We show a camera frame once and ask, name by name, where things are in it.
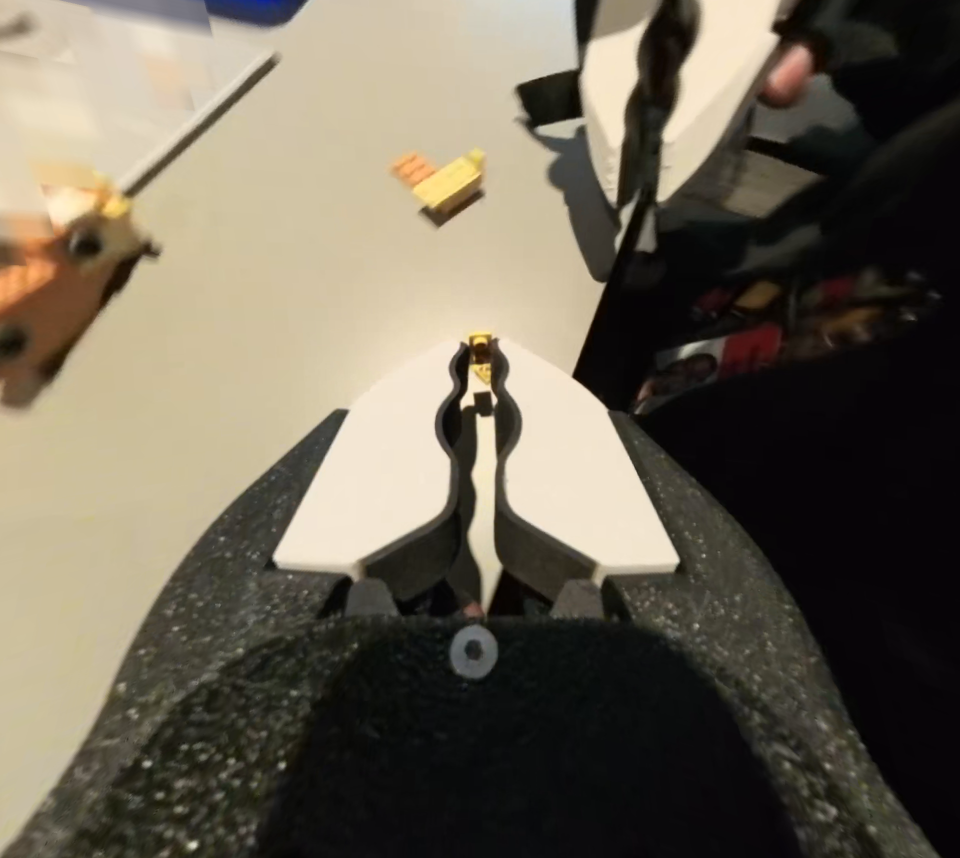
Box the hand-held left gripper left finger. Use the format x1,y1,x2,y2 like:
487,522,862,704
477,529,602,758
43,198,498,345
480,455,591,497
270,338,463,577

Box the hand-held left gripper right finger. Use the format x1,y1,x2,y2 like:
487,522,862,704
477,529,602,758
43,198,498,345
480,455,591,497
492,341,684,581

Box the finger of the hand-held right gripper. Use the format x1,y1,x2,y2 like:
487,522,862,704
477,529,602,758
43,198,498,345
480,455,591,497
650,0,822,202
578,0,661,209

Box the small yellow brick assembly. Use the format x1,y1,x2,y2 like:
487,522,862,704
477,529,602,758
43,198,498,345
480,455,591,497
467,332,498,388

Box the yellow toy brick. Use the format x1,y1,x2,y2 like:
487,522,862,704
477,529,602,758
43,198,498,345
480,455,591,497
413,149,490,218

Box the grey desk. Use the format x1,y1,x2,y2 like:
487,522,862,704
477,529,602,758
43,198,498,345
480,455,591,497
0,0,751,829

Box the person's right hand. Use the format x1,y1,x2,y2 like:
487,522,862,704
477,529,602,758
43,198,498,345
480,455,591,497
758,0,934,109

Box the red printed packet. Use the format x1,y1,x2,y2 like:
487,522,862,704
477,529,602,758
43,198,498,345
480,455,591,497
638,273,901,412

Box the small orange toy brick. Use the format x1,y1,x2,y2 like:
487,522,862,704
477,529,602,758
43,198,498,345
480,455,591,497
0,206,160,412

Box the tan studded toy brick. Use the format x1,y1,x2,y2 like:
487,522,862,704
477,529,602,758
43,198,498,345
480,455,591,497
38,168,139,226

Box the grey instruction booklet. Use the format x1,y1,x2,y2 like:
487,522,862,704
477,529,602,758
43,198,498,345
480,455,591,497
0,0,286,206

